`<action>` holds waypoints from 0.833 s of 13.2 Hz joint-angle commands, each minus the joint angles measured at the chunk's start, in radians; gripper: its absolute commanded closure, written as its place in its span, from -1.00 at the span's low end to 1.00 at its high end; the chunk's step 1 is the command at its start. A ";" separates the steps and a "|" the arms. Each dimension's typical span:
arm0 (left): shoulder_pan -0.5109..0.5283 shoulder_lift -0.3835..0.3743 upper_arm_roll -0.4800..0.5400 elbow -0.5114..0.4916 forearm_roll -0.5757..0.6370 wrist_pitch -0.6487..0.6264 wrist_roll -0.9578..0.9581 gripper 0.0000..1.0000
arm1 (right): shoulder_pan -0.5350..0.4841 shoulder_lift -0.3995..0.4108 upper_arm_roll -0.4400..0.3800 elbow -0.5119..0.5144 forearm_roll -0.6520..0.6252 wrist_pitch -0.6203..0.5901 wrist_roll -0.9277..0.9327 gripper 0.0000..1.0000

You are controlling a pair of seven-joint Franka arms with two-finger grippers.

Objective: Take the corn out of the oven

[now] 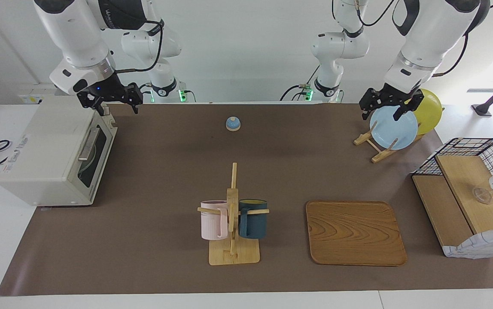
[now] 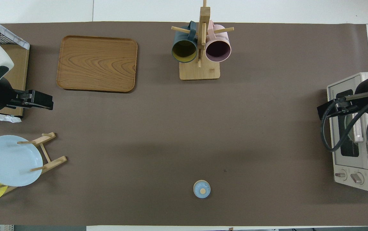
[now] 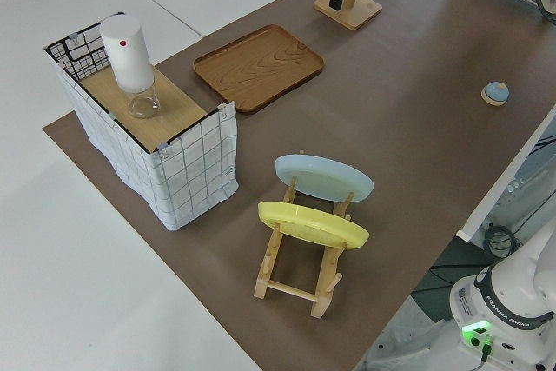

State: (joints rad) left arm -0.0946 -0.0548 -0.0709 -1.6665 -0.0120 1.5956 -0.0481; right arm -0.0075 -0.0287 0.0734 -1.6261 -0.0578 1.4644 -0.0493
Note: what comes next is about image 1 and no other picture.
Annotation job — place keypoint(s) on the brown wooden tray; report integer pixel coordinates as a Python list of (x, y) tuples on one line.
[(354, 234)]

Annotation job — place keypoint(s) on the white toaster oven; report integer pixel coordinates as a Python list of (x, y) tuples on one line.
[(44, 146)]

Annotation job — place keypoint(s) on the brown table mat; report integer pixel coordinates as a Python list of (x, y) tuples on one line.
[(165, 240)]

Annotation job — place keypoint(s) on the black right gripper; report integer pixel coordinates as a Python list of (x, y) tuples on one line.
[(109, 91)]

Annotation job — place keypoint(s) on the wooden plate rack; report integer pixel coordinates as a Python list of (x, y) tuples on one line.
[(379, 154)]

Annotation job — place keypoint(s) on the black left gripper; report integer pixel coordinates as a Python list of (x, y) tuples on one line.
[(390, 98)]

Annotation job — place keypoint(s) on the pink mug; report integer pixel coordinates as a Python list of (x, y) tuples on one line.
[(211, 221)]

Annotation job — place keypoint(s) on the wooden mug rack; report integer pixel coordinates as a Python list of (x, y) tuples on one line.
[(232, 253)]

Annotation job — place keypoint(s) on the small clear glass bowl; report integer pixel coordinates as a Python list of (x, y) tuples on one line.
[(482, 195)]

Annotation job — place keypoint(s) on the dark blue mug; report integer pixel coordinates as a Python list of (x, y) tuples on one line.
[(255, 223)]

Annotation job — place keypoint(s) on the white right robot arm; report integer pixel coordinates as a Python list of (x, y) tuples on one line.
[(70, 25)]

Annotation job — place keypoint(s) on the light blue plate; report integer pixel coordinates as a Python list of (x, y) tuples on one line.
[(390, 133)]

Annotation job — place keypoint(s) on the white checkered cloth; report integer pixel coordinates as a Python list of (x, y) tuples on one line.
[(487, 244)]

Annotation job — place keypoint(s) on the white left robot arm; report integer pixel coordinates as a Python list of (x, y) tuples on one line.
[(435, 25)]

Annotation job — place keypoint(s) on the glass oven door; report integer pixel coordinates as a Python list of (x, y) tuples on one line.
[(100, 154)]

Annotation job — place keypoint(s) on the blue call bell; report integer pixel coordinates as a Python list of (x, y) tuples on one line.
[(233, 124)]

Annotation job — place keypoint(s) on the wooden step shelf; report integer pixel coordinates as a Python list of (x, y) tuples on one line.
[(465, 176)]

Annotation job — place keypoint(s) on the yellow plate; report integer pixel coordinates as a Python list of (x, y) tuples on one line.
[(430, 111)]

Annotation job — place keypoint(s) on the white socket box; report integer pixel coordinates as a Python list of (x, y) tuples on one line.
[(36, 92)]

